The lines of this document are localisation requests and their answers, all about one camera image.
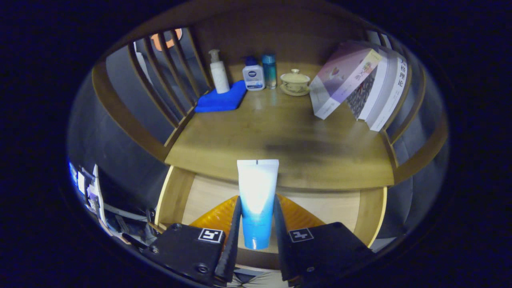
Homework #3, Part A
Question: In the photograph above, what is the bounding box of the wooden countertop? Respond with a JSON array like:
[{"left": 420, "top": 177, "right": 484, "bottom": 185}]
[{"left": 165, "top": 60, "right": 396, "bottom": 190}]

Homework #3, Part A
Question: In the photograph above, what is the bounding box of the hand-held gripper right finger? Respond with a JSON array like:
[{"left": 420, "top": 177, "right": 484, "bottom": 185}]
[{"left": 273, "top": 194, "right": 376, "bottom": 288}]

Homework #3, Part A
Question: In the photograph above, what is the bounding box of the brown wooden drawer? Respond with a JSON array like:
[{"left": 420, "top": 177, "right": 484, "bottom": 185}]
[{"left": 154, "top": 165, "right": 388, "bottom": 270}]

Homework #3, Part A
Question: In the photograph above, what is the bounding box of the white pump bottle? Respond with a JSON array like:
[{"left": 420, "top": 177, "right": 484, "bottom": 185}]
[{"left": 208, "top": 49, "right": 231, "bottom": 94}]

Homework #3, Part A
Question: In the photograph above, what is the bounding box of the teal bottle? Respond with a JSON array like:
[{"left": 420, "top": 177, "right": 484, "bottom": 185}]
[{"left": 262, "top": 53, "right": 278, "bottom": 89}]

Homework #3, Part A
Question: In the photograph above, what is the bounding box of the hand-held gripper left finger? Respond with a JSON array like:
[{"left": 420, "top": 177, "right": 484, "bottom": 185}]
[{"left": 142, "top": 195, "right": 243, "bottom": 288}]

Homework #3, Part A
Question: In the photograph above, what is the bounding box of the white blue-capped lotion bottle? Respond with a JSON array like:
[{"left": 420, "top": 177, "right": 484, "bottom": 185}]
[{"left": 242, "top": 56, "right": 266, "bottom": 91}]

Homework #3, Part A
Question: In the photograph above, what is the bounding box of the purple cover book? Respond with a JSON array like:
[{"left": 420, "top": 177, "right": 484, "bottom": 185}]
[{"left": 309, "top": 41, "right": 383, "bottom": 120}]

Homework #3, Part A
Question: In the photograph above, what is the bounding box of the beige lidded teacup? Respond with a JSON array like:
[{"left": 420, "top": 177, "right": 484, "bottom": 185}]
[{"left": 280, "top": 69, "right": 311, "bottom": 96}]

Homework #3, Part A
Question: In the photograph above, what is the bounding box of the brown wooden cabinet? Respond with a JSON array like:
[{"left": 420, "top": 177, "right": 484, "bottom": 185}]
[{"left": 91, "top": 2, "right": 449, "bottom": 192}]

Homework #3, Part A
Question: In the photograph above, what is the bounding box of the blue folded cloth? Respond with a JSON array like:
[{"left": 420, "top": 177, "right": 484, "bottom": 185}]
[{"left": 194, "top": 80, "right": 248, "bottom": 113}]

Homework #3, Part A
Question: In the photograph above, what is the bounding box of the blue and white tube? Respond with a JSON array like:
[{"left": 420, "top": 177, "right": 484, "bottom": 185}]
[{"left": 237, "top": 159, "right": 280, "bottom": 250}]

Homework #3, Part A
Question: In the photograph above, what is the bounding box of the thick white book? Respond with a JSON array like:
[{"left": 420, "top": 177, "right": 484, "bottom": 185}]
[{"left": 365, "top": 52, "right": 409, "bottom": 132}]

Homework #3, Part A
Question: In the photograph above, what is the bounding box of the patterned cover book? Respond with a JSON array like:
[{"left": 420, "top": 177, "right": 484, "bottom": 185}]
[{"left": 345, "top": 48, "right": 390, "bottom": 121}]

